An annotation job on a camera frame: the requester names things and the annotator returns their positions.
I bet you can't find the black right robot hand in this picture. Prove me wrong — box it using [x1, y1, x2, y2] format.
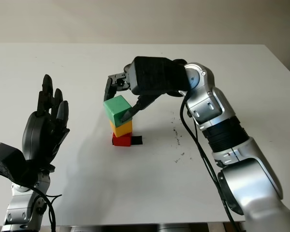
[102, 63, 165, 123]

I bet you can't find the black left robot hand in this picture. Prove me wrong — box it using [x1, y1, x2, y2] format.
[21, 74, 70, 172]

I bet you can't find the green cube block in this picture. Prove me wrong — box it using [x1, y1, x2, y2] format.
[103, 95, 132, 127]

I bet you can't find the yellow cube block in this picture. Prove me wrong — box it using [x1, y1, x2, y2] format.
[110, 119, 133, 138]

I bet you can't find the red cube block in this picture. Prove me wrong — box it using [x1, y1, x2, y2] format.
[112, 132, 132, 147]

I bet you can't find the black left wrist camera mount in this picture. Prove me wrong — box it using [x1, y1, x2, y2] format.
[0, 142, 39, 187]

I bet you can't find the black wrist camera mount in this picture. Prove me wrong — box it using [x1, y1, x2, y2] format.
[0, 142, 39, 187]
[130, 56, 191, 97]

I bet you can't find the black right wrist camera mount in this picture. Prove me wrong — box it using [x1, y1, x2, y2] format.
[130, 56, 191, 97]

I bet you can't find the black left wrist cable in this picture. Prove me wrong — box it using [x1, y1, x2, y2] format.
[26, 185, 63, 232]

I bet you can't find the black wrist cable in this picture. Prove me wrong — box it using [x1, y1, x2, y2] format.
[26, 185, 63, 232]
[180, 96, 240, 232]

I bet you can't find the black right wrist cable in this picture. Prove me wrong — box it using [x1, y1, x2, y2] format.
[180, 96, 240, 232]

